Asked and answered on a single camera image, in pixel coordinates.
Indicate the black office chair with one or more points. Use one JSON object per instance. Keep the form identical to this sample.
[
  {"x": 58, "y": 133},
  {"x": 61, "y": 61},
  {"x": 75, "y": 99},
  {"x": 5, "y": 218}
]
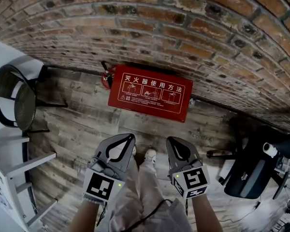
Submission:
[{"x": 251, "y": 178}]

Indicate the white cylindrical camera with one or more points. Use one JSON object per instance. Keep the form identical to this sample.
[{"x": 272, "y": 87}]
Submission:
[{"x": 270, "y": 149}]

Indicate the black wicker chair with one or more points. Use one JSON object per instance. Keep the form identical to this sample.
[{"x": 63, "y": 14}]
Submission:
[{"x": 24, "y": 105}]

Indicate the light trousers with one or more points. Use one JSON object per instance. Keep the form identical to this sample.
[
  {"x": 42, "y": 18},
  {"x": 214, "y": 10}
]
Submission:
[{"x": 140, "y": 197}]

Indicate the light grey shirt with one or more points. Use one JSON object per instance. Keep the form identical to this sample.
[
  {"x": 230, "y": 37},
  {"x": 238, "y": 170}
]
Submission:
[{"x": 176, "y": 216}]

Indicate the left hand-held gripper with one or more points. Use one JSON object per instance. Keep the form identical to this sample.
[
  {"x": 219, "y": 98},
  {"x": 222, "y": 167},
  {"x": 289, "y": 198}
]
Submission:
[{"x": 99, "y": 187}]

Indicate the red fire extinguisher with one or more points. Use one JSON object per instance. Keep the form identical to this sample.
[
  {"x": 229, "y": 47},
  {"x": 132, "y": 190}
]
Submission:
[{"x": 107, "y": 77}]

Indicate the person's right forearm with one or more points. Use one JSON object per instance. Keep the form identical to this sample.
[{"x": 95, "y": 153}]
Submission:
[{"x": 205, "y": 214}]

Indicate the person's left forearm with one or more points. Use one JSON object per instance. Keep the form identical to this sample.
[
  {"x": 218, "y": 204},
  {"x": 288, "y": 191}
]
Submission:
[{"x": 87, "y": 216}]

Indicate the red fire extinguisher box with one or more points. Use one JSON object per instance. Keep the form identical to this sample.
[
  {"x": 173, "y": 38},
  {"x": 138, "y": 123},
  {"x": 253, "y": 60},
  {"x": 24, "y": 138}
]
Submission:
[{"x": 187, "y": 110}]

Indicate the white shoe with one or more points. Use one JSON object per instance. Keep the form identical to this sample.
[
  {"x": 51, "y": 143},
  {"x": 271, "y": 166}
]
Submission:
[
  {"x": 134, "y": 150},
  {"x": 150, "y": 155}
]

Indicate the white desk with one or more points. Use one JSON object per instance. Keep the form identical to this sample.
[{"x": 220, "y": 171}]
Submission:
[{"x": 7, "y": 158}]

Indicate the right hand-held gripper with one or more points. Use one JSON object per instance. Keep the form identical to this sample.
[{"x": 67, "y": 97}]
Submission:
[{"x": 193, "y": 180}]

